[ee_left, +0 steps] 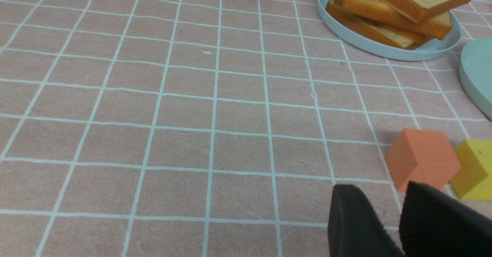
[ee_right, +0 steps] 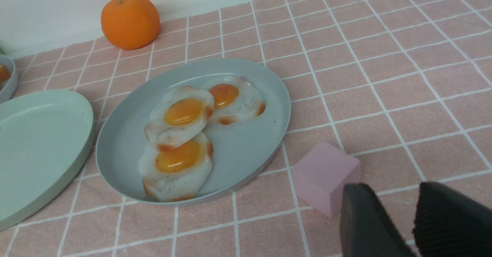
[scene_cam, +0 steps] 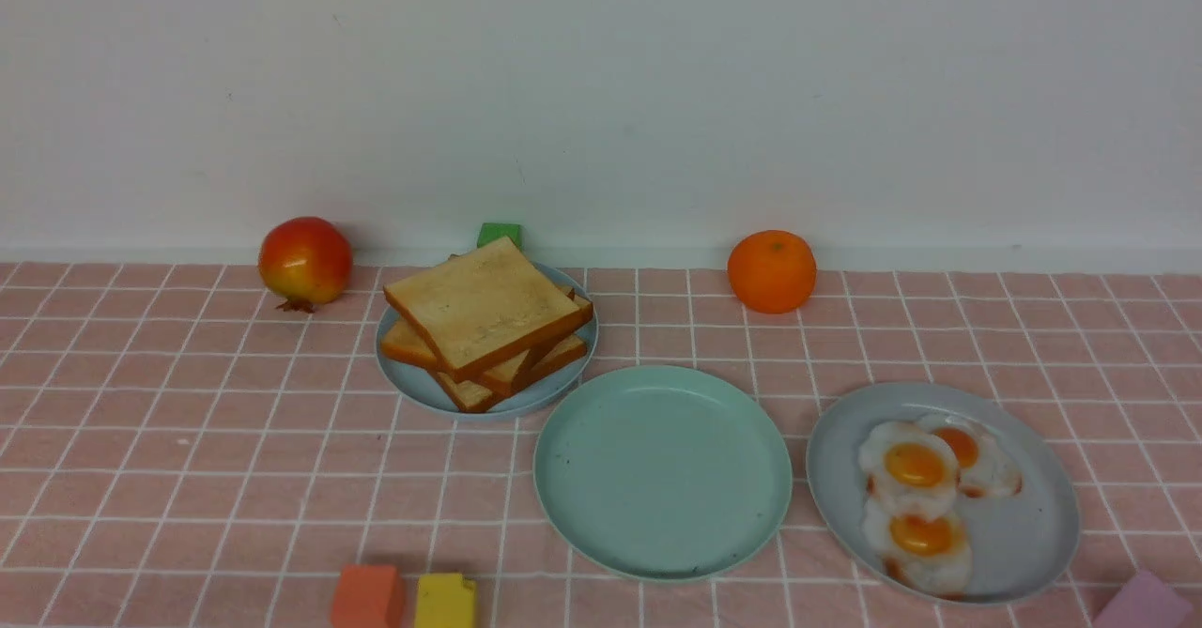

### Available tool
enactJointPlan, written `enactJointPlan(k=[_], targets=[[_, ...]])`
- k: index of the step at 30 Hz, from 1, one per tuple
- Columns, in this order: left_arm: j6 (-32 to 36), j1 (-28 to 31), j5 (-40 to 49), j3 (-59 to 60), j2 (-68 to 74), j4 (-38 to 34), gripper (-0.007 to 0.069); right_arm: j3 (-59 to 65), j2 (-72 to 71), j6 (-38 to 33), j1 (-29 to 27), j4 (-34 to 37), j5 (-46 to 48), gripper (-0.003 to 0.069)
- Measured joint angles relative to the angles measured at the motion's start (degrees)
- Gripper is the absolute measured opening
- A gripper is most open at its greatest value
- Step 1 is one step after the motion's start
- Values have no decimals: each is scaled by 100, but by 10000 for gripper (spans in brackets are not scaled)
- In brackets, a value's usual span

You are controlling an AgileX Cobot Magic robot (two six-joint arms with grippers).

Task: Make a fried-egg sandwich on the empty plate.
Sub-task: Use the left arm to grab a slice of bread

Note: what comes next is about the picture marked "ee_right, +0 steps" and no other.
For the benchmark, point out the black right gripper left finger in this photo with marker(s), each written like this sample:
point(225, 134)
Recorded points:
point(366, 229)

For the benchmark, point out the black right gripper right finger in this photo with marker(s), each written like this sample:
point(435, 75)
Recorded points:
point(450, 224)

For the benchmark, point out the fried egg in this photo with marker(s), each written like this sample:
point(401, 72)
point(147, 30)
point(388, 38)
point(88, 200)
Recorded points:
point(181, 114)
point(178, 174)
point(235, 99)

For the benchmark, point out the toast slice top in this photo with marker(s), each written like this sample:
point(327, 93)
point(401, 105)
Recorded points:
point(5, 74)

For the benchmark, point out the pink block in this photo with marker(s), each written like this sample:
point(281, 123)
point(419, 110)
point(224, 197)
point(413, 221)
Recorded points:
point(319, 177)

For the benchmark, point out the grey plate with eggs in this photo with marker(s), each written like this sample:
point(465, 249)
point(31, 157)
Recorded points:
point(241, 150)

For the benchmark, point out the pink checkered tablecloth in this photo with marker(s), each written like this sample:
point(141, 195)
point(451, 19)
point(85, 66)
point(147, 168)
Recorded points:
point(404, 85)

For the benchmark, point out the orange mandarin fruit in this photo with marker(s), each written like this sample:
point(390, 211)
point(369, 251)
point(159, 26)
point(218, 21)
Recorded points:
point(130, 24)

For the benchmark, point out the green centre plate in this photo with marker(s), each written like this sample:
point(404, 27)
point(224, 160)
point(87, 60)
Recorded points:
point(45, 139)

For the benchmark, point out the blue bread plate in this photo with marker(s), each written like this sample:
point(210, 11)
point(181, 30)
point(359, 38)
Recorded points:
point(9, 88)

